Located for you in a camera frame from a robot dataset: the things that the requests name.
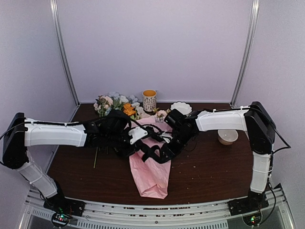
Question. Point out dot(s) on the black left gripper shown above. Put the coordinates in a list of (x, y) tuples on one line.
[(126, 152)]

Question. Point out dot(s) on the right aluminium frame post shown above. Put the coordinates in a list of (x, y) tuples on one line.
[(247, 50)]

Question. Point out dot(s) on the left aluminium frame post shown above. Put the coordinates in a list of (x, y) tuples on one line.
[(63, 55)]

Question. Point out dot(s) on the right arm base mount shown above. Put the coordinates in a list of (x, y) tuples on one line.
[(244, 205)]

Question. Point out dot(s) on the plain white bowl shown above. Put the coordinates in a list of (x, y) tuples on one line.
[(227, 137)]

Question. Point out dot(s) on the pink wrapping paper sheet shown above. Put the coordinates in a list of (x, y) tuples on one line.
[(150, 177)]

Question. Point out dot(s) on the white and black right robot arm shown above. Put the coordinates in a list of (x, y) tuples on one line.
[(253, 119)]

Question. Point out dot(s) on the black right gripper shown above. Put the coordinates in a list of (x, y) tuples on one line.
[(170, 151)]

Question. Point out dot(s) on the floral mug with yellow inside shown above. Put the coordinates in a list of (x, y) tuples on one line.
[(149, 100)]

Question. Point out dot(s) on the white scalloped bowl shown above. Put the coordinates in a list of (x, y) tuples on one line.
[(182, 107)]

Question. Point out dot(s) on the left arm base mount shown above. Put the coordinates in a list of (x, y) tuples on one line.
[(70, 207)]

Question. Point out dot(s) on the orange fake flower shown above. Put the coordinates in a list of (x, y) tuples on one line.
[(128, 109)]

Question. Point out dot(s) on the aluminium frame post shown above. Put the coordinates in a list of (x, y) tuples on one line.
[(247, 50), (63, 55)]

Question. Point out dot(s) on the aluminium front rail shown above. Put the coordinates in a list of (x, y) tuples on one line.
[(210, 215)]

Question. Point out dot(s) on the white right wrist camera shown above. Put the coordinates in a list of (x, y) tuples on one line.
[(165, 136)]

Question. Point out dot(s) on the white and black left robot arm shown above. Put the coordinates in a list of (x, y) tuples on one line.
[(23, 134)]

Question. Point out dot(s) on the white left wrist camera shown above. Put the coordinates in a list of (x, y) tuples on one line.
[(136, 134)]

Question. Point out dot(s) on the pile of fake flowers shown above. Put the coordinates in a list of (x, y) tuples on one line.
[(115, 101)]

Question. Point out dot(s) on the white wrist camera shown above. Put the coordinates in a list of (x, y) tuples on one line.
[(165, 136), (136, 134)]

